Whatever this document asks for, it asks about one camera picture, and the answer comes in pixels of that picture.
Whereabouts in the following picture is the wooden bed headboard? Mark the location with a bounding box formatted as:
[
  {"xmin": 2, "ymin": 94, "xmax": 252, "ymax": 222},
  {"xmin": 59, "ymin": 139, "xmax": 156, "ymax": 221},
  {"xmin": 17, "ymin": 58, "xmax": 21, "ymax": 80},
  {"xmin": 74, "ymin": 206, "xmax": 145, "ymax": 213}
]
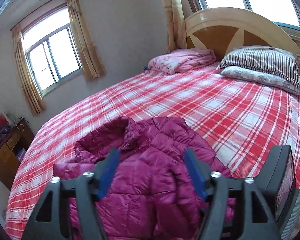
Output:
[{"xmin": 185, "ymin": 8, "xmax": 300, "ymax": 72}]

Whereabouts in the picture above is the striped pillow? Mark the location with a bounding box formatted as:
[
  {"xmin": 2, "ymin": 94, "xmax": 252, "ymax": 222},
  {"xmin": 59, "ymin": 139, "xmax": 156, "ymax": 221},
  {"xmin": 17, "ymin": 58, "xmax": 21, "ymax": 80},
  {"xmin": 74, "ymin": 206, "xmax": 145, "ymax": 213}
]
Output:
[{"xmin": 217, "ymin": 46, "xmax": 300, "ymax": 89}]

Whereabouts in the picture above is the left beige curtain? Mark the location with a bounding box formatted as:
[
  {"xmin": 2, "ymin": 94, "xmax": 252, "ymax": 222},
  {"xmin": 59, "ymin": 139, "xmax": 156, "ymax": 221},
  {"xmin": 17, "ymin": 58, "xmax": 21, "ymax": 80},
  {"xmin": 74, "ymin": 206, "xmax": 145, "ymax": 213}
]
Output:
[{"xmin": 12, "ymin": 25, "xmax": 46, "ymax": 116}]

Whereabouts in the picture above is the right beige curtain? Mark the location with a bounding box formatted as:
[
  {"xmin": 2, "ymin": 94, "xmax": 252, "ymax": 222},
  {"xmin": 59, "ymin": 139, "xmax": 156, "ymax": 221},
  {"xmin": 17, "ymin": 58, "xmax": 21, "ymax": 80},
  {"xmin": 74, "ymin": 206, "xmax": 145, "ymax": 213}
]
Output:
[{"xmin": 66, "ymin": 0, "xmax": 106, "ymax": 80}]

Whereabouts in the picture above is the magenta puffer jacket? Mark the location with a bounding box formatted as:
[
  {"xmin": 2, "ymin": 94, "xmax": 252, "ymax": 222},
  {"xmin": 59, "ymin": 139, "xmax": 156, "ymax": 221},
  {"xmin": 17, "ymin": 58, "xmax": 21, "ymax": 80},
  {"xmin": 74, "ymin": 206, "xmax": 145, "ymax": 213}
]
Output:
[{"xmin": 53, "ymin": 117, "xmax": 231, "ymax": 239}]

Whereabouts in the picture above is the red plaid bed sheet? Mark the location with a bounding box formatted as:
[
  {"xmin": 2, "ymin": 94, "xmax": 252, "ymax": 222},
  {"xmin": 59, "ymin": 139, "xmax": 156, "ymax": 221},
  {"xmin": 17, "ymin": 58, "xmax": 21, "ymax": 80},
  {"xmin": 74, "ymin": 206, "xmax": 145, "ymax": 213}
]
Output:
[{"xmin": 5, "ymin": 66, "xmax": 300, "ymax": 239}]

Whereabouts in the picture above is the grey floral pillow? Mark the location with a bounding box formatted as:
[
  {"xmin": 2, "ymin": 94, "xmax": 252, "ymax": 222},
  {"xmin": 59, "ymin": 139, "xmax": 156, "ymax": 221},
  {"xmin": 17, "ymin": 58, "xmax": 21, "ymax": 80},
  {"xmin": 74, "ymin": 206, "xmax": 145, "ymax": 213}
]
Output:
[{"xmin": 221, "ymin": 66, "xmax": 300, "ymax": 95}]

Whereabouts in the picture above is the pink folded quilt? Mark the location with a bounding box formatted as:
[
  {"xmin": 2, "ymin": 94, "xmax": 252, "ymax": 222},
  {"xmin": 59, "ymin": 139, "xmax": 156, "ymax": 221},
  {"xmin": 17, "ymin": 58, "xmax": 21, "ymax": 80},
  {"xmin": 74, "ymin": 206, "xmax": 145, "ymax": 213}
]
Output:
[{"xmin": 147, "ymin": 48, "xmax": 217, "ymax": 75}]

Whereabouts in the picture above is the side window with aluminium frame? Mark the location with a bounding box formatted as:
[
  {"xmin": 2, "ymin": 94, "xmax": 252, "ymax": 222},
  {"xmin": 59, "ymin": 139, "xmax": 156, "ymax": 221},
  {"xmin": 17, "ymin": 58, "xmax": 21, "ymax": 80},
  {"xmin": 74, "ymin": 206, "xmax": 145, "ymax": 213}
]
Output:
[{"xmin": 23, "ymin": 7, "xmax": 82, "ymax": 96}]

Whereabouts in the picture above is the brown wooden desk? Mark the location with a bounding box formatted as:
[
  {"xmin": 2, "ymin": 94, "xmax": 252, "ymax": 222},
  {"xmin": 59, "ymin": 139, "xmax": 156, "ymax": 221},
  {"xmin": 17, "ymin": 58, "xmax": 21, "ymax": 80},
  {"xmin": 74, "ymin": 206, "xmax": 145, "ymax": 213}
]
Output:
[{"xmin": 0, "ymin": 118, "xmax": 34, "ymax": 190}]

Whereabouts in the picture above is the clutter pile on desk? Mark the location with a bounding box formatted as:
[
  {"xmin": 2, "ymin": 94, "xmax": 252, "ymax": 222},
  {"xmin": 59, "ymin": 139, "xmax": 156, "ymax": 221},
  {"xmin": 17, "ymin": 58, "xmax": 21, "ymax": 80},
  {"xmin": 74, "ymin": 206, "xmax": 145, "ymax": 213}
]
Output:
[{"xmin": 0, "ymin": 112, "xmax": 14, "ymax": 145}]

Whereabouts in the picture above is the beige curtain near headboard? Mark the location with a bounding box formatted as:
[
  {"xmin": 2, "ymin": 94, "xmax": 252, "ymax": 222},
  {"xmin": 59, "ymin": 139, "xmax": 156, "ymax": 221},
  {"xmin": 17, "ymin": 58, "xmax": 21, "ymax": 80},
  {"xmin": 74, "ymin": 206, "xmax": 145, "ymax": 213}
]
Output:
[{"xmin": 161, "ymin": 0, "xmax": 187, "ymax": 52}]

